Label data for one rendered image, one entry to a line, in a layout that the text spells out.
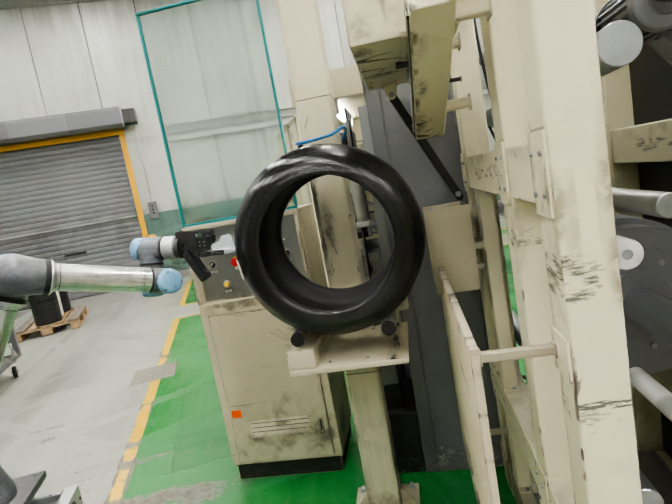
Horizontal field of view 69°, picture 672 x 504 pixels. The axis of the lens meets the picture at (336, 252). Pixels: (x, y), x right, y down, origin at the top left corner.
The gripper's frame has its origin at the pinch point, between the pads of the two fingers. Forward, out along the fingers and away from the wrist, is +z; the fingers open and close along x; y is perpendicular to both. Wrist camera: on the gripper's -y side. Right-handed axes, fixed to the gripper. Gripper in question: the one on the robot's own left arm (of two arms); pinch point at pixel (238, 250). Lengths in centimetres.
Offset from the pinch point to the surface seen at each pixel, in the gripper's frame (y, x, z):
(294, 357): -32.4, -9.9, 17.9
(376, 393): -62, 27, 40
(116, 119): 146, 741, -471
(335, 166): 24.3, -11.9, 34.8
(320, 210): 9.1, 27.6, 23.1
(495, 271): -15, 22, 84
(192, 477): -127, 67, -60
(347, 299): -21.3, 14.8, 32.4
